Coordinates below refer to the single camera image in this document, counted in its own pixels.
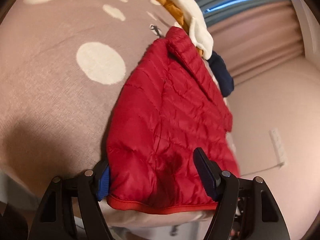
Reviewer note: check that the white plush goose toy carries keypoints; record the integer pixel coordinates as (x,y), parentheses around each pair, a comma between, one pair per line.
(189,16)

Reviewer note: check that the white wall power strip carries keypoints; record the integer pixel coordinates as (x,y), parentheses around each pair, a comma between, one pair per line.
(278,147)

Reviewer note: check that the folded navy garment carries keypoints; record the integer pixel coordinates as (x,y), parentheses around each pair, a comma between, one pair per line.
(222,75)

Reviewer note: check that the pink curtain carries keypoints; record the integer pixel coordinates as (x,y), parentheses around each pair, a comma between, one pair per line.
(258,39)

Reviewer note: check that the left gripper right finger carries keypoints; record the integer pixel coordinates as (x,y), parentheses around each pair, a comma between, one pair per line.
(246,209)

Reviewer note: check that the polka dot brown bedspread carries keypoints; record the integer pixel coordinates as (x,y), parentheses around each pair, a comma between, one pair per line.
(63,65)

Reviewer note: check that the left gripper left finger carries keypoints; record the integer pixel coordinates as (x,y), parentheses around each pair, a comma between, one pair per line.
(66,198)

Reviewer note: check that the red puffer jacket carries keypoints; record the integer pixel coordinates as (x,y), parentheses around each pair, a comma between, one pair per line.
(168,107)

